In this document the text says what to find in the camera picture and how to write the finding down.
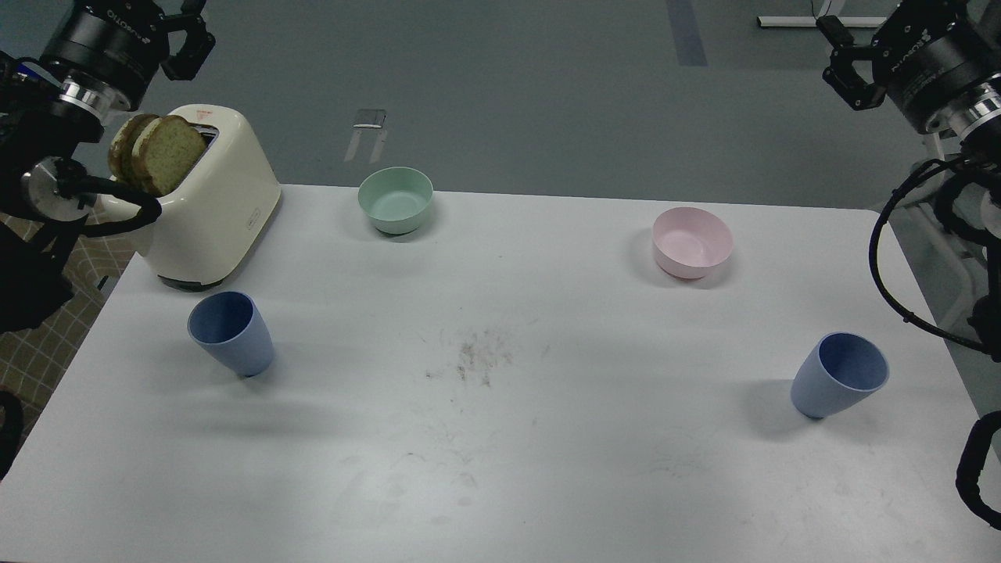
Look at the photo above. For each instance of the rear toast slice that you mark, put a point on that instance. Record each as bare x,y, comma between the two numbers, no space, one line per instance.
122,145

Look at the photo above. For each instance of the blue cup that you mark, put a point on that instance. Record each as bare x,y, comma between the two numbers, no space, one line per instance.
841,370
229,326

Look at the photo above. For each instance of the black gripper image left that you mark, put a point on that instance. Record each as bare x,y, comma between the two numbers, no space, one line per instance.
120,44

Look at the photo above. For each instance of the pink bowl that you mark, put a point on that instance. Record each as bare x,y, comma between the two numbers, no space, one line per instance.
690,243

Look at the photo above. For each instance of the toast slice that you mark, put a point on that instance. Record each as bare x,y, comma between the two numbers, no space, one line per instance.
164,153
122,145

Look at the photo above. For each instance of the mint green bowl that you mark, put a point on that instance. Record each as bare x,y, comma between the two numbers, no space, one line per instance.
396,200

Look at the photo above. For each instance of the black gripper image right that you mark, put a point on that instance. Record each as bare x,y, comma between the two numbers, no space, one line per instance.
928,54

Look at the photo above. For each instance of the beige checkered cloth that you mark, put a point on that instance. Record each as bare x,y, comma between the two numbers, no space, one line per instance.
33,361

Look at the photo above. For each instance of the cream white toaster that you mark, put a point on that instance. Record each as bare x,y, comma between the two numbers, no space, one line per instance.
208,224

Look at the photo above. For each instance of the front toast slice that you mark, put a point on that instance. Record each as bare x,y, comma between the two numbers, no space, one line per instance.
164,153

